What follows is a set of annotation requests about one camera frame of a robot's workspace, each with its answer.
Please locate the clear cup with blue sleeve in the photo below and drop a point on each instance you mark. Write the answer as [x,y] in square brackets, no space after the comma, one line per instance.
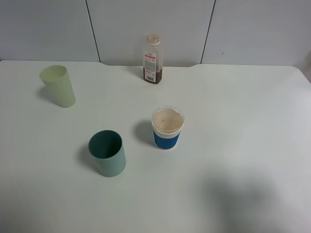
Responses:
[167,123]

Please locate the light green plastic cup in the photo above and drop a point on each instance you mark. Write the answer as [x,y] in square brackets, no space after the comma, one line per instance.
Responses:
[57,81]

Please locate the clear plastic drink bottle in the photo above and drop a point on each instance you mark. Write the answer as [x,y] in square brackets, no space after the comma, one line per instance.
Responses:
[152,59]

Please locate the teal green plastic cup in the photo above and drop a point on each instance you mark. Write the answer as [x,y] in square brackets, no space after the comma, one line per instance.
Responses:
[107,149]

